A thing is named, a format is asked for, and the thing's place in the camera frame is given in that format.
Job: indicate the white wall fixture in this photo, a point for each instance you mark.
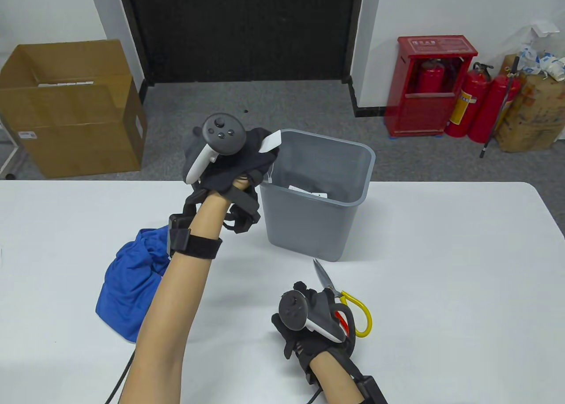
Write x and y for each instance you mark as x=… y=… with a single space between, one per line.
x=545 y=28

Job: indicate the black double door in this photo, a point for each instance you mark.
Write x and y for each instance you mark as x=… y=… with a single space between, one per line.
x=242 y=29

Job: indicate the large brown cardboard box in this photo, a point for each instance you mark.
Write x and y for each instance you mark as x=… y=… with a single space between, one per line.
x=79 y=148

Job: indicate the red fire extinguisher cabinet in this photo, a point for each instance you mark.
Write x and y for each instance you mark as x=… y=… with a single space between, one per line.
x=415 y=113

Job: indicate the grey and white controller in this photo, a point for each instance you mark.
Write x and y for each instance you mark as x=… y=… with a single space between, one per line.
x=293 y=310
x=223 y=134

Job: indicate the person's right hand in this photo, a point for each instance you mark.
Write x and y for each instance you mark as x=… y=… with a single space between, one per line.
x=315 y=346

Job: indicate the person's right forearm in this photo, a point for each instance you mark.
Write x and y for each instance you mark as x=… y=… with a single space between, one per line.
x=333 y=379

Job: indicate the crumpled white plastic bags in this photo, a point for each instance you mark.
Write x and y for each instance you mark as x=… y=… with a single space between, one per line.
x=551 y=64

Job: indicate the white paper tags in bin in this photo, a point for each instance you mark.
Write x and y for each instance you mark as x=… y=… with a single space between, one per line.
x=320 y=195

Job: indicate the grey plastic trash bin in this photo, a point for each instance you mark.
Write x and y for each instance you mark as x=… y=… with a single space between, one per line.
x=304 y=227

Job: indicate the white clothing tag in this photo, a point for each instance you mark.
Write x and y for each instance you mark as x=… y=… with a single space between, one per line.
x=270 y=141

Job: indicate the blue clothing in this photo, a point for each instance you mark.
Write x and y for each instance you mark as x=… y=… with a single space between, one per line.
x=128 y=289

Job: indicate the printed brown cardboard box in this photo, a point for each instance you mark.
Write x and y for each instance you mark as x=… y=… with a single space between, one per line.
x=529 y=117

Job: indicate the red fire extinguisher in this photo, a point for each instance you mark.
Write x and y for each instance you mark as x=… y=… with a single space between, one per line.
x=492 y=108
x=468 y=99
x=430 y=80

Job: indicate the person's left forearm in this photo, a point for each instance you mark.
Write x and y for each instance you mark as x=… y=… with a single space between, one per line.
x=176 y=311

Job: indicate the person's left hand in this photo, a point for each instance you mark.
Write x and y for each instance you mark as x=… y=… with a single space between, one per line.
x=247 y=159

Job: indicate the black rod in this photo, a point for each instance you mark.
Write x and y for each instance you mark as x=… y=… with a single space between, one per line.
x=514 y=64

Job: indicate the white items in cardboard box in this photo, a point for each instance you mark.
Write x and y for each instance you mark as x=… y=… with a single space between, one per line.
x=62 y=84

